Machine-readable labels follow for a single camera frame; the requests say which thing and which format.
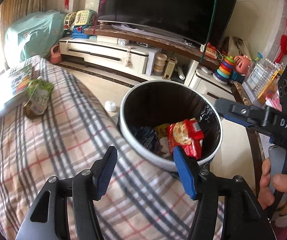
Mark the yellow toy cash register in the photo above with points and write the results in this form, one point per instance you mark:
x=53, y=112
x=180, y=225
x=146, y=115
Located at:
x=75, y=23

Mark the teal cloth covered box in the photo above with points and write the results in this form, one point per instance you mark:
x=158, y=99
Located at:
x=32, y=35

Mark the rainbow stacking ring toy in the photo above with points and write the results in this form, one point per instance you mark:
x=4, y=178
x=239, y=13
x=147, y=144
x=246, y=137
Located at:
x=224, y=71

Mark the dark blue plastic wrapper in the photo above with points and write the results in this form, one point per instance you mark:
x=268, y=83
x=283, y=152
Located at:
x=149, y=139

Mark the green snack pouch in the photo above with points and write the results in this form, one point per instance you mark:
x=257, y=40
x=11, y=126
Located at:
x=39, y=92

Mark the pink watering can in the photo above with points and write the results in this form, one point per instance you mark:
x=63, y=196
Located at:
x=55, y=55

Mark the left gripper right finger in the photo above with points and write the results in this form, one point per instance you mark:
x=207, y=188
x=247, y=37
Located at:
x=244, y=217

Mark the white TV cabinet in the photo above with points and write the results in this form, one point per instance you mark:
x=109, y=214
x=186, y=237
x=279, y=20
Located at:
x=130, y=59

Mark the person's right hand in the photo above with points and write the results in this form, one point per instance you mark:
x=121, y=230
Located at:
x=279, y=181

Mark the white round trash bin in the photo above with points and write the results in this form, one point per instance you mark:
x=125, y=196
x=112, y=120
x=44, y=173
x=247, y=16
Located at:
x=159, y=102

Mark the red snack bag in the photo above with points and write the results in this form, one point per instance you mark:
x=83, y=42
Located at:
x=187, y=134

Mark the plaid blanket table cover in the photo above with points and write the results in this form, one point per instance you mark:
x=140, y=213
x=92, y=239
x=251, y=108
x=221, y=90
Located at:
x=142, y=201

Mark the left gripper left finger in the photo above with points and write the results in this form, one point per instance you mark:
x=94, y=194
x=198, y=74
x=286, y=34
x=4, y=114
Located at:
x=47, y=217

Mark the yellow plastic bag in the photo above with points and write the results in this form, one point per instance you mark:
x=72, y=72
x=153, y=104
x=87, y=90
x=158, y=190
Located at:
x=161, y=130

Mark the pink piggy toy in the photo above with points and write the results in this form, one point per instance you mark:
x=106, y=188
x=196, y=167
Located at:
x=242, y=64

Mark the beige right curtain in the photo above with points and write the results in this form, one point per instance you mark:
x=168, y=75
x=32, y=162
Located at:
x=13, y=10

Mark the black flat screen television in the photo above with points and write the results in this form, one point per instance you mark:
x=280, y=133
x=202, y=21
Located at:
x=199, y=21

